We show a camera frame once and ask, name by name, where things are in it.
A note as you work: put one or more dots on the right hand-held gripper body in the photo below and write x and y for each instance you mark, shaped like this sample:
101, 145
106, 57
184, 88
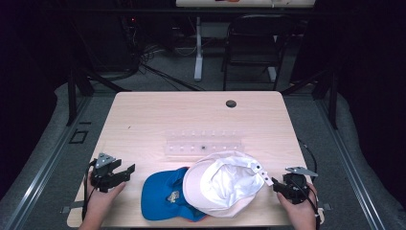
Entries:
297, 188

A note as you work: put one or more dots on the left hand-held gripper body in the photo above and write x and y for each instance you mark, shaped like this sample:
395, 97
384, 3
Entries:
103, 177

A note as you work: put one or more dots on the blue cap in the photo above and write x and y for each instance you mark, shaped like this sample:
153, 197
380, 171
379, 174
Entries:
162, 195

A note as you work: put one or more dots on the white cap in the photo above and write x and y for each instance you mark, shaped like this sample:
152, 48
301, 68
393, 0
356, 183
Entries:
223, 185

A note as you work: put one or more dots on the clear acrylic rack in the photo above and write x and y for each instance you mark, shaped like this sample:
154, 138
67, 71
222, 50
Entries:
198, 143

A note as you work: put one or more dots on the person's left hand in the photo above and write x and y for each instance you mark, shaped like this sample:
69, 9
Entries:
100, 201

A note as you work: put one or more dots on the person's right hand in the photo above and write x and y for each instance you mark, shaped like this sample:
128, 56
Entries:
300, 212

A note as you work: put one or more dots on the dark round table grommet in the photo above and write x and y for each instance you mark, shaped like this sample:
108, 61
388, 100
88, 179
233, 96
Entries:
230, 103

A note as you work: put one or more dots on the short white desk foot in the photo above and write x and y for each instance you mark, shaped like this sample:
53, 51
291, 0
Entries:
272, 74

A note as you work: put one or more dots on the dark equipment cabinet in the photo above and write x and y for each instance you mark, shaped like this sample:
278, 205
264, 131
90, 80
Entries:
105, 41

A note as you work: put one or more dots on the white desk leg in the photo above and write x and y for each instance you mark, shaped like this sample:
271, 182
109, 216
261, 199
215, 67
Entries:
198, 54

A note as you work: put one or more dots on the black folding chair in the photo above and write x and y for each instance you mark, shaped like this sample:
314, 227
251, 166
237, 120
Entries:
252, 48

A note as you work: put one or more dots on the grey table bracket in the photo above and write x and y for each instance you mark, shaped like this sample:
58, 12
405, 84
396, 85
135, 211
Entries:
327, 206
72, 207

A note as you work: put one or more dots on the metal floor rail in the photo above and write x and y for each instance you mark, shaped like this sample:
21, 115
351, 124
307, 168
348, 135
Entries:
48, 166
351, 166

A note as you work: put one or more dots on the black frame post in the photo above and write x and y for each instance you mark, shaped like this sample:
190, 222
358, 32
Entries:
333, 102
72, 99

